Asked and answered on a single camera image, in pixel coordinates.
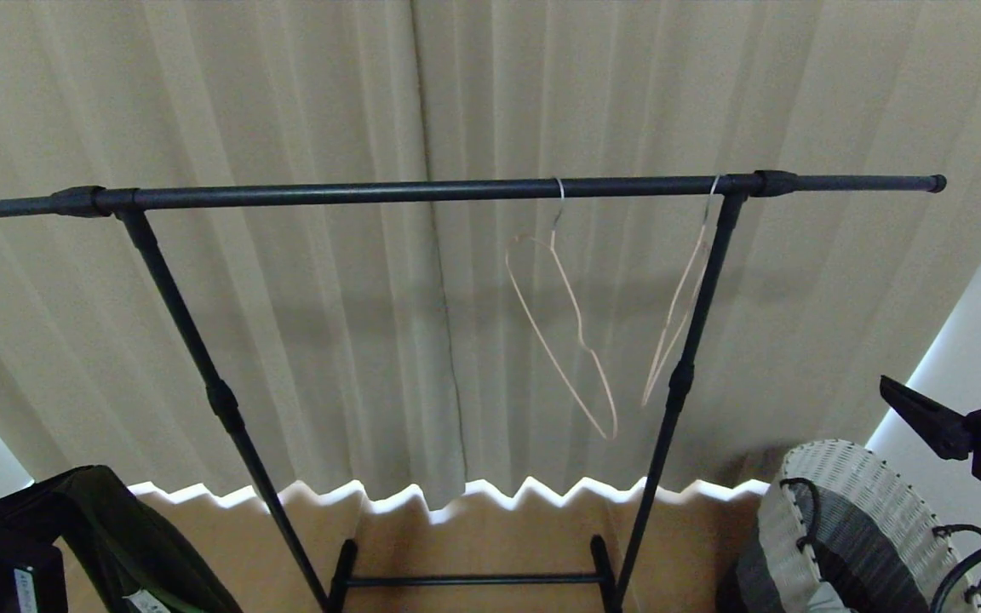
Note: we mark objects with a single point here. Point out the beige curtain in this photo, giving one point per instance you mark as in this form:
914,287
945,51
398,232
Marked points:
286,85

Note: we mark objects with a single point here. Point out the pink clothes hanger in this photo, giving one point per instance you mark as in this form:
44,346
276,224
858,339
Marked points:
576,311
679,298

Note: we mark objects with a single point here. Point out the white laundry basket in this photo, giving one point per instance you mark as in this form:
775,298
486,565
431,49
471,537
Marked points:
848,494

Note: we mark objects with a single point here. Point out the black clothes rack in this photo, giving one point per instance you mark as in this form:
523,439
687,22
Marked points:
371,192

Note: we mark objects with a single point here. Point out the green printed T-shirt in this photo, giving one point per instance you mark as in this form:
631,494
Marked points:
141,545

